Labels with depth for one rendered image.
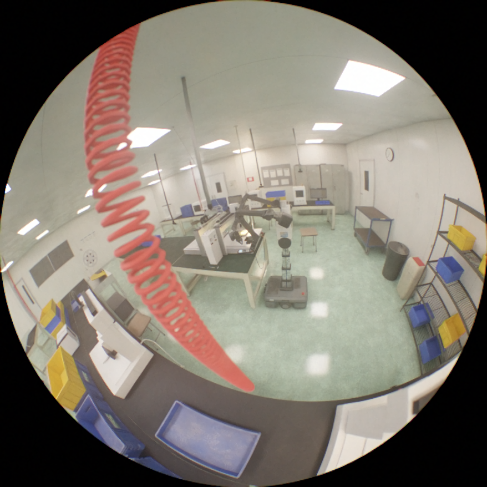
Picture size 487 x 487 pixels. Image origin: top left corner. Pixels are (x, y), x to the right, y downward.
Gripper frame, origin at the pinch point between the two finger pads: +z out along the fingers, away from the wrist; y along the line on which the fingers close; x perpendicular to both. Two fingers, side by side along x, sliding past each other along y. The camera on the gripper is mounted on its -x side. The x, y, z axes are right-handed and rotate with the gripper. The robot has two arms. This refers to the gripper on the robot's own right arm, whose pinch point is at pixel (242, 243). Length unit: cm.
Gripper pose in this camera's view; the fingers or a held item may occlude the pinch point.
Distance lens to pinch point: 200.3
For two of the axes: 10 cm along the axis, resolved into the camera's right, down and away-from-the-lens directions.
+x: 8.8, -2.9, -3.7
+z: 4.3, 8.3, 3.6
